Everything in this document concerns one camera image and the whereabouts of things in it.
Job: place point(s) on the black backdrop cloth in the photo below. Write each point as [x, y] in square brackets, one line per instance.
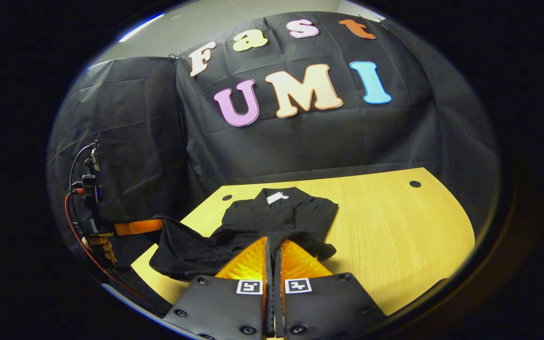
[300, 141]

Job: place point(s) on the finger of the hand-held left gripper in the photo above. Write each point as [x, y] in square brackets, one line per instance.
[137, 227]

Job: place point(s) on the black shirt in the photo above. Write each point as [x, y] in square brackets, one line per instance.
[253, 217]

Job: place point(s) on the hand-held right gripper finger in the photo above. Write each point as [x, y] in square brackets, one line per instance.
[279, 311]
[269, 311]

